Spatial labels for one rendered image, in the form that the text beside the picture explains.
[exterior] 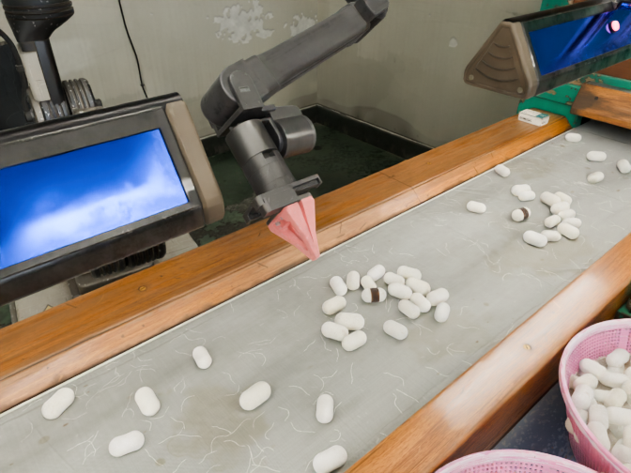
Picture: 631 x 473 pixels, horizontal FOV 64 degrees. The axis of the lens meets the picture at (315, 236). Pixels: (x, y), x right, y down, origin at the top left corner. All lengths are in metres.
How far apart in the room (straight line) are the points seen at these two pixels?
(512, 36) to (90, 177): 0.42
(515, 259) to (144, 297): 0.56
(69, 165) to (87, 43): 2.29
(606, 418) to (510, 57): 0.39
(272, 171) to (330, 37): 0.31
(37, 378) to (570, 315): 0.65
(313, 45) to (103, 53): 1.84
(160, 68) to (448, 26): 1.40
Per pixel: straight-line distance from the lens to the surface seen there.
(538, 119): 1.33
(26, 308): 1.26
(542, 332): 0.69
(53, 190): 0.29
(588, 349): 0.72
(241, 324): 0.68
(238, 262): 0.75
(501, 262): 0.83
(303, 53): 0.82
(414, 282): 0.72
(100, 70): 2.60
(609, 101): 1.34
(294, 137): 0.72
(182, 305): 0.70
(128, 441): 0.57
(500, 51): 0.57
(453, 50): 2.61
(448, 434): 0.55
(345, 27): 0.93
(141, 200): 0.29
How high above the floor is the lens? 1.21
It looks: 34 degrees down
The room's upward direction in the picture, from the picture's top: straight up
